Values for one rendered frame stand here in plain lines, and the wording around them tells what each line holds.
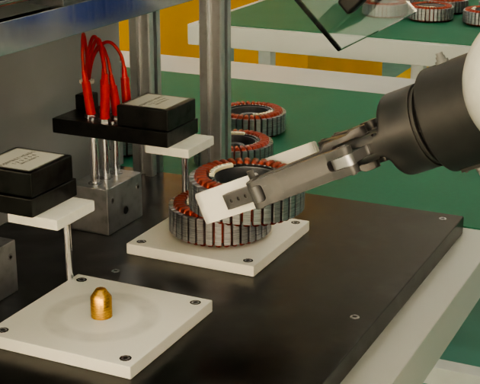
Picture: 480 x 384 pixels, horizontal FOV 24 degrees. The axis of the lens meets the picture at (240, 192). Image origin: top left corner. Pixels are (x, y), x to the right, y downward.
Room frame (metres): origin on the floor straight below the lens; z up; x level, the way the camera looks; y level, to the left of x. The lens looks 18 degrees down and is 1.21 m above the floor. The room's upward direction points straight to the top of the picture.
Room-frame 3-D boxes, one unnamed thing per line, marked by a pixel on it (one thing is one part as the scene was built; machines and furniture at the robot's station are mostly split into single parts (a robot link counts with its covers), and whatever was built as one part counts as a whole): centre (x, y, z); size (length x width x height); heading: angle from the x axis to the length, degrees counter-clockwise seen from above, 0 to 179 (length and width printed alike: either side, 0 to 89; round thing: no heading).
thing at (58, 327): (0.92, 0.13, 0.78); 0.15 x 0.15 x 0.01; 65
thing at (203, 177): (1.01, -0.01, 0.87); 0.11 x 0.11 x 0.04
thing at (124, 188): (1.20, 0.15, 0.80); 0.08 x 0.05 x 0.06; 155
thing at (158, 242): (1.14, 0.02, 0.78); 0.15 x 0.15 x 0.01; 65
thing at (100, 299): (0.92, 0.13, 0.80); 0.02 x 0.02 x 0.03
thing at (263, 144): (1.50, 0.01, 0.77); 0.11 x 0.11 x 0.04
